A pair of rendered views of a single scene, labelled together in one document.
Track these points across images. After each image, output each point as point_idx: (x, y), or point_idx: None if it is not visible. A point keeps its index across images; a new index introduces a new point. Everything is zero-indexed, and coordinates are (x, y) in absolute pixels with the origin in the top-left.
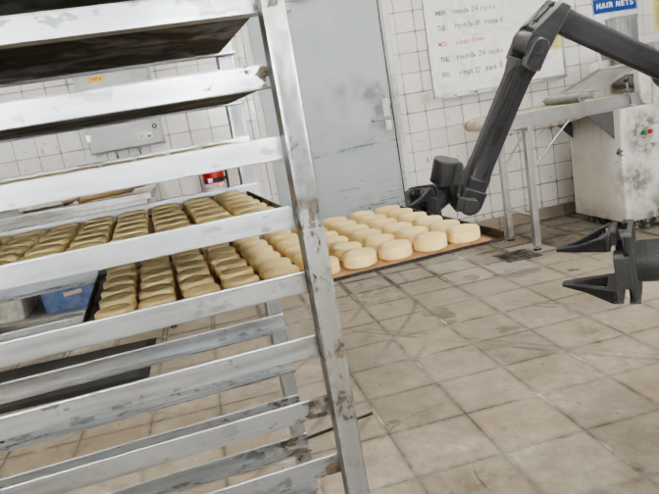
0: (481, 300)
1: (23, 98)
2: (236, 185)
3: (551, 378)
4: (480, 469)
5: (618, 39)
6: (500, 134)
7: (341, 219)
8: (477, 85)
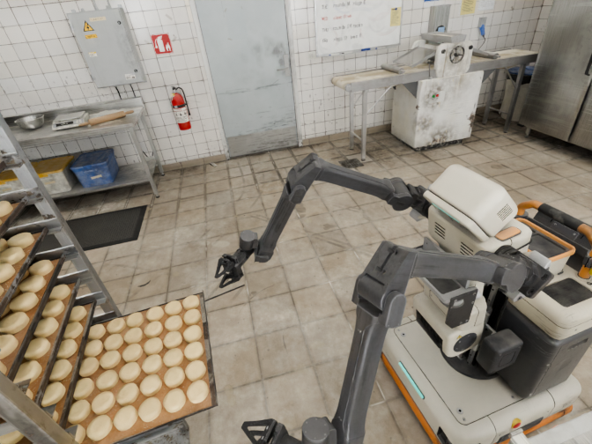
0: (321, 200)
1: (45, 45)
2: (194, 107)
3: (339, 270)
4: (286, 334)
5: (356, 181)
6: (279, 227)
7: (157, 314)
8: (344, 48)
